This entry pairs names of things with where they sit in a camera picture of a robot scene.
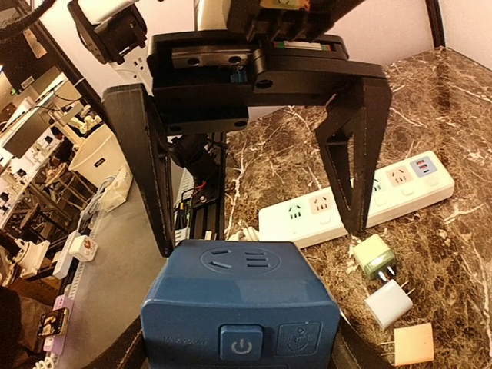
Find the long white colourful power strip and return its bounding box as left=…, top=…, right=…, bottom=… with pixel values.
left=258, top=151, right=455, bottom=248

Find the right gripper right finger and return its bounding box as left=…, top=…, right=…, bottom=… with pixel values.
left=334, top=318, right=392, bottom=369

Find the blue cube socket adapter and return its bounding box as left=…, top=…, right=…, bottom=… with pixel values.
left=140, top=240, right=340, bottom=368

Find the black front table rail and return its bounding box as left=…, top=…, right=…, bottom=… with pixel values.
left=171, top=133, right=228, bottom=240

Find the white storage bin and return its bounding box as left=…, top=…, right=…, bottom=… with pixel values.
left=68, top=125, right=127, bottom=188

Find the light blue plug adapter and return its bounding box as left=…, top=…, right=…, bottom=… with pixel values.
left=364, top=280, right=414, bottom=330

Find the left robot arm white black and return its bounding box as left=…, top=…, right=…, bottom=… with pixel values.
left=68, top=1, right=391, bottom=257

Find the white cable long strip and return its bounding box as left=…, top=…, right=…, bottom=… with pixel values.
left=228, top=227, right=260, bottom=241

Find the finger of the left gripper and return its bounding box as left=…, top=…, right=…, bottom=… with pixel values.
left=314, top=77, right=392, bottom=237
left=102, top=84, right=175, bottom=257

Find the pink plug adapter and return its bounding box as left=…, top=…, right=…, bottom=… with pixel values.
left=381, top=323, right=435, bottom=367

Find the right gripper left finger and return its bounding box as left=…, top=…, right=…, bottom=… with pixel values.
left=91, top=316, right=145, bottom=369

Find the right black frame post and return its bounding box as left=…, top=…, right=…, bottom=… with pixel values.
left=425, top=0, right=446, bottom=48

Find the green plug adapter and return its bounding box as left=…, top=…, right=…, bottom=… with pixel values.
left=353, top=234, right=397, bottom=282

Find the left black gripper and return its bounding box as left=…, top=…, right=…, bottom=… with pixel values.
left=147, top=32, right=384, bottom=135

